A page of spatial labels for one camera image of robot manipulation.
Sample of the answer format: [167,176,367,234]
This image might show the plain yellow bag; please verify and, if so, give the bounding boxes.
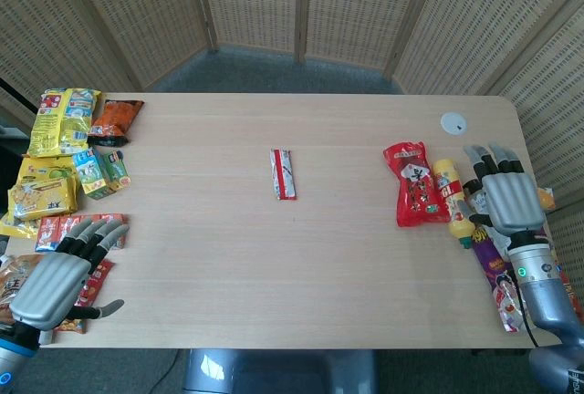
[0,210,40,240]

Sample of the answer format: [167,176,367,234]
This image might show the small orange packet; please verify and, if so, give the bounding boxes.
[535,187,558,213]

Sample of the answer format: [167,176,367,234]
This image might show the purple snack bag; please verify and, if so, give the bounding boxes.
[469,224,530,334]

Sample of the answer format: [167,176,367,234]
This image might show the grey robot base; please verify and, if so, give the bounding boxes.
[181,347,381,394]

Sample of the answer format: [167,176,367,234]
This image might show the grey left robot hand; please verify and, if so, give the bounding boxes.
[8,218,131,346]

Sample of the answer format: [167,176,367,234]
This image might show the white round cable grommet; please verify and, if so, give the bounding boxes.
[440,111,469,136]

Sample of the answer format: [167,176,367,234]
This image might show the yellow lemon snack pack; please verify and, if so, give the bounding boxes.
[16,155,79,191]

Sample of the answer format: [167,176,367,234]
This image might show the yellow snack tube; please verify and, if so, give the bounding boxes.
[432,158,478,250]

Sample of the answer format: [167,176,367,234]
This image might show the woven wicker folding screen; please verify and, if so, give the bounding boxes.
[0,0,584,267]

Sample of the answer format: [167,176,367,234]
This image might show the blue green drink carton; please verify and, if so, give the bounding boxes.
[72,147,115,202]

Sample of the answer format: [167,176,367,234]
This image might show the red bag with Chinese print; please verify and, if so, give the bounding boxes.
[381,140,451,229]

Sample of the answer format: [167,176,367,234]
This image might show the white labelled small bottle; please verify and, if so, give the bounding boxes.
[462,178,490,218]

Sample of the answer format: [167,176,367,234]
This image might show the orange black chip bag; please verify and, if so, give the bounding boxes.
[86,98,146,148]

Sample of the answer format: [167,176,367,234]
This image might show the red orange snack packet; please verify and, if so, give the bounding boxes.
[54,258,115,336]

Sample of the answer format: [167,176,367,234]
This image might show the large yellow snack bag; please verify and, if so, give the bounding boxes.
[26,88,103,159]

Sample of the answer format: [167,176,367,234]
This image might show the red white snack packet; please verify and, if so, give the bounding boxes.
[268,147,298,202]

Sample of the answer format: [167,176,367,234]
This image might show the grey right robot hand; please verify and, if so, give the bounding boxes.
[457,141,548,245]

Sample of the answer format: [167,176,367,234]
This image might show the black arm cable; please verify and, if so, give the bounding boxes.
[500,275,540,349]

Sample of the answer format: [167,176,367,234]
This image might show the yellow cracker bag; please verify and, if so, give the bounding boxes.
[7,176,81,223]

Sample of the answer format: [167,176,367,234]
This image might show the red drink carton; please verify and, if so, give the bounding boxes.
[34,214,62,254]
[57,213,86,243]

